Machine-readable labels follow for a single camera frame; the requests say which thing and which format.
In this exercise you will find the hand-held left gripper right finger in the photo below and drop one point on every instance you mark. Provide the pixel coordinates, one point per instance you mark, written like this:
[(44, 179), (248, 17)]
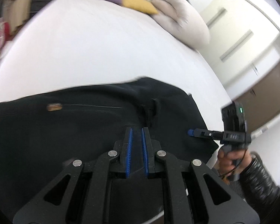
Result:
[(145, 154)]

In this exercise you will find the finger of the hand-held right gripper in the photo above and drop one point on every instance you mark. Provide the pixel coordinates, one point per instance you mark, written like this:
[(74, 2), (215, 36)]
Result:
[(200, 133)]

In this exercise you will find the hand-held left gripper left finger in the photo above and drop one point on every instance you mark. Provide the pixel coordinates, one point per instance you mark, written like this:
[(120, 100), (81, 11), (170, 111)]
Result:
[(129, 154)]

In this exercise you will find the black denim pants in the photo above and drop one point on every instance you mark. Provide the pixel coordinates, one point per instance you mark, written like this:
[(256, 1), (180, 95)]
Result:
[(72, 130)]

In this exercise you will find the person's right forearm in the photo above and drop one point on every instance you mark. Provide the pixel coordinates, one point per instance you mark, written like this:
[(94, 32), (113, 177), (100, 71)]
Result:
[(259, 186)]

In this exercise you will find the person's right hand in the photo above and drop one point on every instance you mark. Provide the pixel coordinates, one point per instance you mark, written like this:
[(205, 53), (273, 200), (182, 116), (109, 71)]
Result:
[(224, 158)]

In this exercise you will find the brown wooden door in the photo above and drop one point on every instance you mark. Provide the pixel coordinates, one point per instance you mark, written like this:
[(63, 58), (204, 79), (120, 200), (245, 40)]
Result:
[(266, 91)]

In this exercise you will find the white wardrobe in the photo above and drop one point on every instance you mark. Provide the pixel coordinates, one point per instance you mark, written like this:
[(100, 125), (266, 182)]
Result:
[(245, 23)]

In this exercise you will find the white bed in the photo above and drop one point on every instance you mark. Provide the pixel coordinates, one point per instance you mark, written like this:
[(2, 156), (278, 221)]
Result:
[(95, 46)]

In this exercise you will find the beige folded duvet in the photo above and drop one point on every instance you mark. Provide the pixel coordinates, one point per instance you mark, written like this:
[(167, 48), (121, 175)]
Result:
[(182, 21)]

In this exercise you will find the yellow patterned pillow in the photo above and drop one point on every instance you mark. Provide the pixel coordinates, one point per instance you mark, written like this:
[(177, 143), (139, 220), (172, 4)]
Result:
[(137, 3)]

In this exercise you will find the beige puffer jacket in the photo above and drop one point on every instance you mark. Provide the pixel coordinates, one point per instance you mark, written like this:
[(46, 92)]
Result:
[(16, 0)]

